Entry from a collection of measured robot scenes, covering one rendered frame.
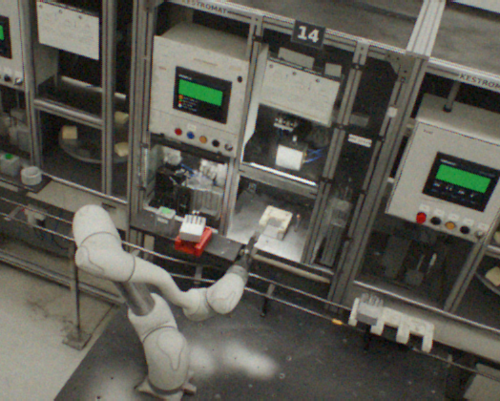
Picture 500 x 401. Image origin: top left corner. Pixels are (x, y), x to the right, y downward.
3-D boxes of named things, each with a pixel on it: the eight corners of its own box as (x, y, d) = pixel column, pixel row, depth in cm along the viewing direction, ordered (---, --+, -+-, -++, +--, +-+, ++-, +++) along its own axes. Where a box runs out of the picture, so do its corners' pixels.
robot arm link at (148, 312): (150, 358, 260) (136, 320, 275) (185, 340, 262) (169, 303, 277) (69, 247, 205) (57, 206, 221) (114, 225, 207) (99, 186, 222)
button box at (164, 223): (154, 231, 295) (155, 212, 288) (161, 222, 301) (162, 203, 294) (169, 237, 294) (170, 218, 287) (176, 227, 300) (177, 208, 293)
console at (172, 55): (146, 134, 277) (151, 38, 250) (173, 107, 300) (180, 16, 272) (232, 161, 270) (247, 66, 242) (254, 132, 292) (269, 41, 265)
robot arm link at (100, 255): (139, 264, 206) (129, 238, 215) (92, 253, 194) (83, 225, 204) (119, 292, 210) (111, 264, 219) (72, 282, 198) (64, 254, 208)
